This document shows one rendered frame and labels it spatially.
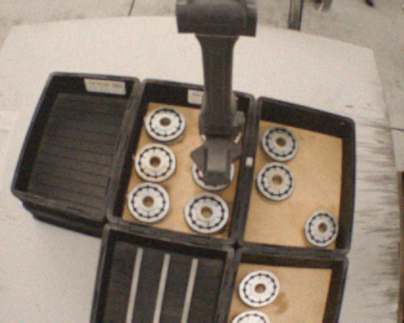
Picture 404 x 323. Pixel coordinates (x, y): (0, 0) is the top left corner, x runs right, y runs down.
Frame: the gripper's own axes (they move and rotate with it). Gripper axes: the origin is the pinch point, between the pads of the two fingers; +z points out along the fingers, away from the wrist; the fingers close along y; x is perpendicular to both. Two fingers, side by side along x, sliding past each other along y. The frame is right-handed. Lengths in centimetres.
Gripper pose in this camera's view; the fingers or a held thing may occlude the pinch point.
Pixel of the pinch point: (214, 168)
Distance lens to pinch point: 114.4
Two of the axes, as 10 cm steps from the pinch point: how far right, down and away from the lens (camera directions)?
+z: -0.4, 4.0, 9.2
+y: 8.2, -5.1, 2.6
